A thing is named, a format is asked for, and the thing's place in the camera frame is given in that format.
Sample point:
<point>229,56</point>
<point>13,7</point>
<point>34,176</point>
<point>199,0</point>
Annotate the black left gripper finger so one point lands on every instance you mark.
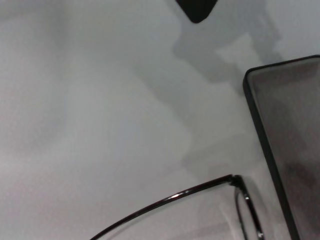
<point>197,11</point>

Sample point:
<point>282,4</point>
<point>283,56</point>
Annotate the black glasses case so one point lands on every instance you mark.
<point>287,125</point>

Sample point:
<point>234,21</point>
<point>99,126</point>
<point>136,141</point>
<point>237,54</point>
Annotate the black glasses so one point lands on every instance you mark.
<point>235,178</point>

